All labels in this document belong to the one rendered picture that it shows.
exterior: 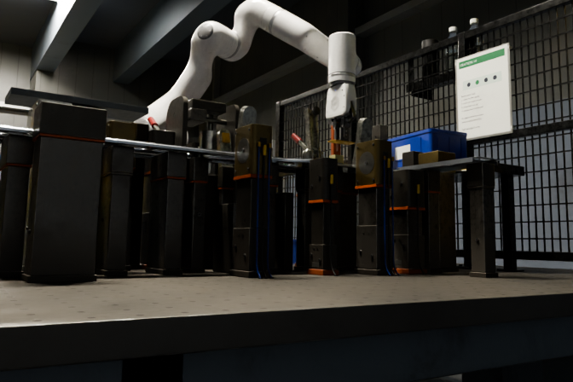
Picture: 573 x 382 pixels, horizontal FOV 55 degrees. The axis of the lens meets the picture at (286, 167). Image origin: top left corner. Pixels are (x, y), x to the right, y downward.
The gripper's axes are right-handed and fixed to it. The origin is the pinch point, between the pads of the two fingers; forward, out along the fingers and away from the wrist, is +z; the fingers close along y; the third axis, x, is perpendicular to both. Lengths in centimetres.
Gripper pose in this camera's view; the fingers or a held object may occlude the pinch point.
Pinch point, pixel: (341, 135)
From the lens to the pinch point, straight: 168.3
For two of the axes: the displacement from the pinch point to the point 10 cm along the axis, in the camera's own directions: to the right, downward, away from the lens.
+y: 5.5, -1.0, -8.3
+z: -0.2, 9.9, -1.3
